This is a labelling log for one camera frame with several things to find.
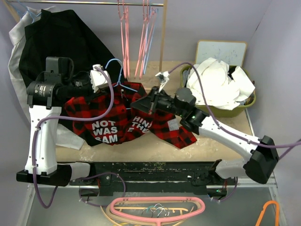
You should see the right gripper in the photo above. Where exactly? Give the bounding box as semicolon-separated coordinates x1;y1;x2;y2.
130;87;185;117

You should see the blue wire hanger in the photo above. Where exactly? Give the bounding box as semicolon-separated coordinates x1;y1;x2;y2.
105;58;137;110

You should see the red black plaid shirt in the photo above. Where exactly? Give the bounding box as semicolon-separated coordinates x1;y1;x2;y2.
72;82;196;149

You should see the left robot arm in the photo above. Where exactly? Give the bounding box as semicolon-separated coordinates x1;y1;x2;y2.
16;56;97;186

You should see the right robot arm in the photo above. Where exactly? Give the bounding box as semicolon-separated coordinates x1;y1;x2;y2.
131;87;279;184

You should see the white shirt on rack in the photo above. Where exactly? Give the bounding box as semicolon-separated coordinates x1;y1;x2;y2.
8;8;84;150

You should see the blue hanger under shirts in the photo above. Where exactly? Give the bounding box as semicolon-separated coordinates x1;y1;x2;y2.
16;0;41;24

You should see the pink hanger left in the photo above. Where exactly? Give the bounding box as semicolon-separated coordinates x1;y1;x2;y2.
117;0;130;79

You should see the pink hanger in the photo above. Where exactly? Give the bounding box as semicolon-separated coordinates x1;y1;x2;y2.
134;0;157;79
117;0;130;79

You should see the pink hanger right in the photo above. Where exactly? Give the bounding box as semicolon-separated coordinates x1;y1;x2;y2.
134;0;157;79

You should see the pink hanger foreground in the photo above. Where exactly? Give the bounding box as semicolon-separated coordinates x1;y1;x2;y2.
110;196;206;220

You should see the orange hanger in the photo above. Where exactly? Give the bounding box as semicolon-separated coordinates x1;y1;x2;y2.
255;200;280;226

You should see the green laundry basket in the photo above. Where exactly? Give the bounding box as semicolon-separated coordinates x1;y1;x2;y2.
180;65;256;118

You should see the white clothes pile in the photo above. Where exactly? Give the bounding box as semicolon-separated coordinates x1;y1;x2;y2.
186;57;255;110

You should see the wooden clothes rack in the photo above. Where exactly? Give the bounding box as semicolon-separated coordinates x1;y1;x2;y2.
8;0;168;70

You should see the small whiteboard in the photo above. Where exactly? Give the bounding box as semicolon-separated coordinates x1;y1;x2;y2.
195;40;247;66

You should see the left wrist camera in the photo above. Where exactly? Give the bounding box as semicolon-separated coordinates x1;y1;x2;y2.
90;64;110;93

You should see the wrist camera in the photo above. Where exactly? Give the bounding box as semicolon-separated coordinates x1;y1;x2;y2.
155;71;170;93
90;64;110;93

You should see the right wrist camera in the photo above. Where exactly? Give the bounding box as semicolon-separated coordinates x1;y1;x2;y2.
155;71;170;93

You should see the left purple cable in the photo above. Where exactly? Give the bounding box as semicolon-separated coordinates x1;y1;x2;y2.
32;66;127;209

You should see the purple cable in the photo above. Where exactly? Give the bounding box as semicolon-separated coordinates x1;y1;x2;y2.
164;62;301;156
32;66;127;209

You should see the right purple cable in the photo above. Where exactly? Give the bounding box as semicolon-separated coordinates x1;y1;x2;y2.
164;62;301;156

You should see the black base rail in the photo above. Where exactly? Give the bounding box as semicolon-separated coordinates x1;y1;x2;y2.
70;161;236;196

